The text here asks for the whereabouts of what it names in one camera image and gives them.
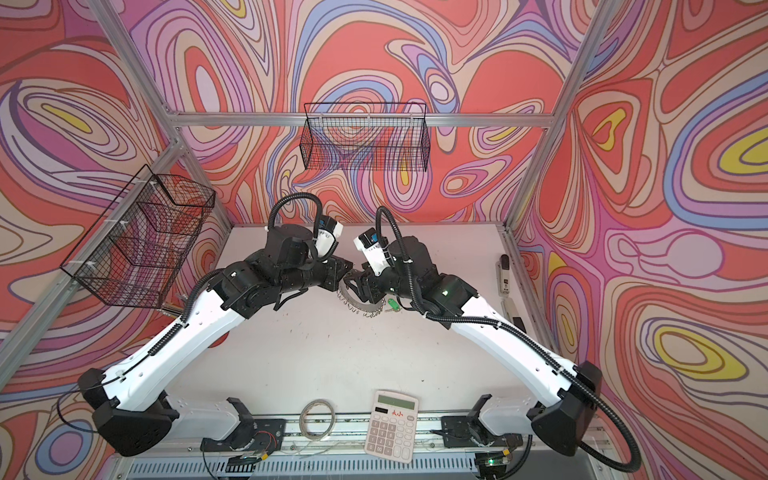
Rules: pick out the clear tape roll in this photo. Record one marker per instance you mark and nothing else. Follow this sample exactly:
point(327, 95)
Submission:
point(317, 420)

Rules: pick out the white black remote control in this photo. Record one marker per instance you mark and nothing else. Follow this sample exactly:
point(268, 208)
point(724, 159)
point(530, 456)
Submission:
point(504, 275)

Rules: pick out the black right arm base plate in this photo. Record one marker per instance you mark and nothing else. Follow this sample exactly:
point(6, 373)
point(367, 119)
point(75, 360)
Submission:
point(468, 431)

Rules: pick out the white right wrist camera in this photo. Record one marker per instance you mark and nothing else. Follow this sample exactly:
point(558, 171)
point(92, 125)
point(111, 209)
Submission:
point(372, 246)

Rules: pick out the key with green tag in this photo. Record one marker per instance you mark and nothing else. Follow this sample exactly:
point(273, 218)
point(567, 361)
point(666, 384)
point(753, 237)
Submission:
point(393, 305)

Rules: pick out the aluminium front rail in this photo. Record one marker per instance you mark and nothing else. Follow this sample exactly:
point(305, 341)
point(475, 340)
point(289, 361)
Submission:
point(339, 456)

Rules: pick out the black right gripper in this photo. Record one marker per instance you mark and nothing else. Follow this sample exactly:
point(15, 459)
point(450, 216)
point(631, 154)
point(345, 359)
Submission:
point(368, 285)

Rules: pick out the black wire basket wall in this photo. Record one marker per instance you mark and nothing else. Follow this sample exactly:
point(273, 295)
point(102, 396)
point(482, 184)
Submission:
point(365, 136)
point(132, 254)

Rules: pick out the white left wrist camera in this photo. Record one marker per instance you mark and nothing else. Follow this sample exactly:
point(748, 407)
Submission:
point(329, 232)

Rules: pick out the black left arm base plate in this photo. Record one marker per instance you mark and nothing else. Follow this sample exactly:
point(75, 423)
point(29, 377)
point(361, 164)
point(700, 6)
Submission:
point(250, 434)

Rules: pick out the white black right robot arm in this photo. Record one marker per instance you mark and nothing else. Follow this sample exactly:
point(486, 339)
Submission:
point(566, 396)

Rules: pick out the white desk calculator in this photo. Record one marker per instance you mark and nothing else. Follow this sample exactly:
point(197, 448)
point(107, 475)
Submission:
point(392, 427)

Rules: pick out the black wire basket back wall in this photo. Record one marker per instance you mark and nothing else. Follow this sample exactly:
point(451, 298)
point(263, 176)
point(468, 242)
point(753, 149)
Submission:
point(365, 136)

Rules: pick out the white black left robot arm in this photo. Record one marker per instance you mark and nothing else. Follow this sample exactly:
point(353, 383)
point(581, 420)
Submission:
point(132, 411)

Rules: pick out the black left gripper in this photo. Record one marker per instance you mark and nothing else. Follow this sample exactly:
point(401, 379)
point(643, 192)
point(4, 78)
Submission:
point(336, 270)

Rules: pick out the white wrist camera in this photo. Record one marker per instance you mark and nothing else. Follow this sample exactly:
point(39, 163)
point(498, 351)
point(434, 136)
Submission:
point(329, 232)
point(372, 246)

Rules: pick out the black wire basket left wall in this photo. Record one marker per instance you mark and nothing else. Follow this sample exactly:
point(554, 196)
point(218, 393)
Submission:
point(132, 254)

